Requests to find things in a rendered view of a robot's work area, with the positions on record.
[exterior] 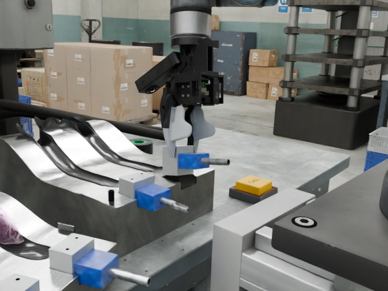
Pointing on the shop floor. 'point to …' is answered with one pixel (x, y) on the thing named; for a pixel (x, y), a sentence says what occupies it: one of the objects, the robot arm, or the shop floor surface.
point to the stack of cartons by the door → (265, 75)
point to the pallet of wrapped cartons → (99, 81)
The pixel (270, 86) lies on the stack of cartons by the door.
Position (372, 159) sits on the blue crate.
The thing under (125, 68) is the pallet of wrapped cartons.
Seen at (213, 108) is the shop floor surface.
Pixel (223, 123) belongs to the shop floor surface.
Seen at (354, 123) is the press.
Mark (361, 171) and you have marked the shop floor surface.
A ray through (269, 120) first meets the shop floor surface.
